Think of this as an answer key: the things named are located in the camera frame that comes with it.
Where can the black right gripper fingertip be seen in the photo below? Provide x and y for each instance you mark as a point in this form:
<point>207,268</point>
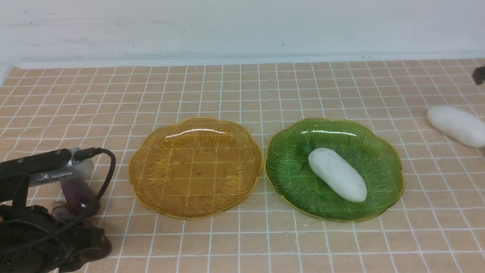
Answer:
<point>478,75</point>

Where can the beige checkered tablecloth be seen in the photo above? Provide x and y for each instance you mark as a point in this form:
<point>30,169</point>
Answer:
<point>436,227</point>

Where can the white radish with leaves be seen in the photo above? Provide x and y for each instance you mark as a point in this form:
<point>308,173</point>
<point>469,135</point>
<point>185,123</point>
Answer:
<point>339,175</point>

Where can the amber ribbed glass plate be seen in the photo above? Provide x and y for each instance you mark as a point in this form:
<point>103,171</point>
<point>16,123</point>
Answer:
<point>196,168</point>

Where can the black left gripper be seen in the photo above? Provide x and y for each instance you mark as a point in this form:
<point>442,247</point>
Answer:
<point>33,241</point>

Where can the green ribbed glass plate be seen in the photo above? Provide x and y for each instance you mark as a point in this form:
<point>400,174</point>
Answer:
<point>375,160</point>

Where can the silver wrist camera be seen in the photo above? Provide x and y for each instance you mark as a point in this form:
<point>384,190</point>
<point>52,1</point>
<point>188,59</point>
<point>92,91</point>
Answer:
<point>45,168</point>

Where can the purple eggplant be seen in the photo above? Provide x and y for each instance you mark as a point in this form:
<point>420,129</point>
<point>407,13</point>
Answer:
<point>90,242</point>
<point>79,196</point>

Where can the upper white radish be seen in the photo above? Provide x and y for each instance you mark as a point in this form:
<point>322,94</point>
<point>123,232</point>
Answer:
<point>458,124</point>

